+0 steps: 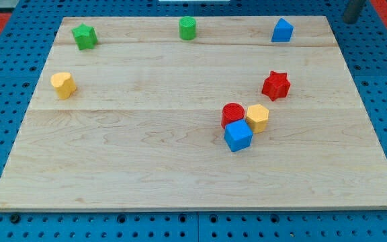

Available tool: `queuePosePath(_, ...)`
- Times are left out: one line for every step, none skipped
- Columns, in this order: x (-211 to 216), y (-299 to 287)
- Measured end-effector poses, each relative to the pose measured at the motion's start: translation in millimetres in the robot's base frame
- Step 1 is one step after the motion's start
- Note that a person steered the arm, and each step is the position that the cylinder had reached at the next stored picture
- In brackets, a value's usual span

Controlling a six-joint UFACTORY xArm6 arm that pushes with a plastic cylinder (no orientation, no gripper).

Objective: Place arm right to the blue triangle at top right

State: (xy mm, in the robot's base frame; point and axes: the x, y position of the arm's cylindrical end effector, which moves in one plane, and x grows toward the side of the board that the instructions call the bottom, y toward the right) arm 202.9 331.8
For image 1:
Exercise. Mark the blue triangle block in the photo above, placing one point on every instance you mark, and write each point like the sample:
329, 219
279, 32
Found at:
283, 31

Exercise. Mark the red cylinder block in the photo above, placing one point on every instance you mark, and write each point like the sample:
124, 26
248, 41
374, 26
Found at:
231, 112

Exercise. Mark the blue cube block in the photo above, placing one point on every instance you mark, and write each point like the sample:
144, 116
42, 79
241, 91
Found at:
238, 135

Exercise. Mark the wooden board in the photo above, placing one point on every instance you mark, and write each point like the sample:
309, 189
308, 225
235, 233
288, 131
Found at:
142, 132

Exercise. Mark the yellow hexagon block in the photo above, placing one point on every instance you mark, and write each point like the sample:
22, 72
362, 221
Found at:
257, 117

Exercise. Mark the red star block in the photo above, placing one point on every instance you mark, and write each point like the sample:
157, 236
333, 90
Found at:
276, 85

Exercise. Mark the green cylinder block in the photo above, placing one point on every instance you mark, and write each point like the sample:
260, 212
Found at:
187, 28

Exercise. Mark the yellow heart block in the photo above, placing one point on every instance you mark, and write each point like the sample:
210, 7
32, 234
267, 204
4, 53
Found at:
63, 84

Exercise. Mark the green star block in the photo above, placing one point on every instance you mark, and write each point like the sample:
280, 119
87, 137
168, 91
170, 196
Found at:
85, 37

